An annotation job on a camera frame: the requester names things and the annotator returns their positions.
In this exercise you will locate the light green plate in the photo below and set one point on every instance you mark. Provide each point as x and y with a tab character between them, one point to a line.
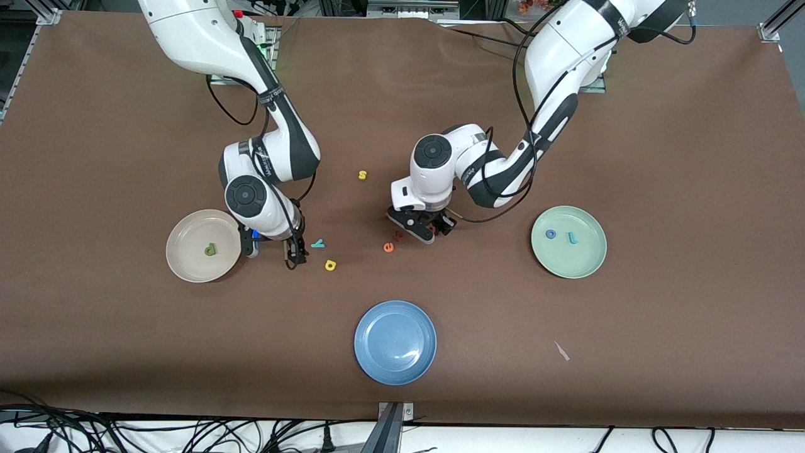
578	261

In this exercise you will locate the grey background device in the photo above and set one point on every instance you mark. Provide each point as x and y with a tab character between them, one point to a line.
412	7

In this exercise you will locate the grey aluminium profile post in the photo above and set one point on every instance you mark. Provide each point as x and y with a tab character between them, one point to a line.
391	434

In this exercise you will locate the brown table cover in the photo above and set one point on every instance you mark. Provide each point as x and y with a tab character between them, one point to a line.
126	352

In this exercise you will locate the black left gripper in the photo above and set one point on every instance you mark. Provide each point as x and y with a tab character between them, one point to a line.
445	223

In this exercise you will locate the orange artificial flowers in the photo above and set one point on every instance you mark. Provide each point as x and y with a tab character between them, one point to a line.
534	5

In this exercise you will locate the beige brown plate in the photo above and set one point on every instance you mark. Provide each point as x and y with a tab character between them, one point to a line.
188	239

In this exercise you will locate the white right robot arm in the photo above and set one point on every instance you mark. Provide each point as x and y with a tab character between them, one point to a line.
201	38

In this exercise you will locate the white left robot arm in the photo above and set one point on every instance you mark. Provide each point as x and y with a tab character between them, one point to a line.
553	56

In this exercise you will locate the silver table corner bracket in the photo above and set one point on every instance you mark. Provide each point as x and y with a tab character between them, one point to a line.
770	33
49	17

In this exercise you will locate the silver aluminium frame bar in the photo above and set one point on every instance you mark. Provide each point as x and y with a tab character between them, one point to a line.
786	16

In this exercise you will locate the blue plate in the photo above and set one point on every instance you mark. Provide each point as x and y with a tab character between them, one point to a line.
395	343

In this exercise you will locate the green letter p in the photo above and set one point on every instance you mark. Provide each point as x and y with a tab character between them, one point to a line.
214	248

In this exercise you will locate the small white paper scrap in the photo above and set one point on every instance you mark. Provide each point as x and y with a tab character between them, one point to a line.
561	351

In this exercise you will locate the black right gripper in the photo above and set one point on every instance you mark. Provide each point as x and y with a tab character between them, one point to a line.
297	240

